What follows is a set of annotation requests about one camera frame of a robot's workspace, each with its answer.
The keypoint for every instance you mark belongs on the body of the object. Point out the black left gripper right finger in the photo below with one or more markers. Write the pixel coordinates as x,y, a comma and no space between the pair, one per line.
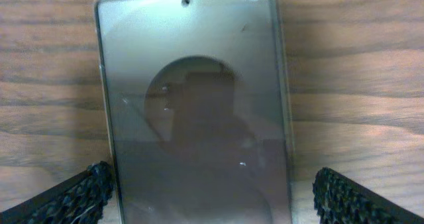
340,200

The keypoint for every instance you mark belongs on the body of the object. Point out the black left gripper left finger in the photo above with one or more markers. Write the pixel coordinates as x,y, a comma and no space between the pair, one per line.
79,199

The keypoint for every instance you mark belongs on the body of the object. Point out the Galaxy S25 Ultra smartphone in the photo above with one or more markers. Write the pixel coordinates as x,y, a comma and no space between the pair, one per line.
197,109

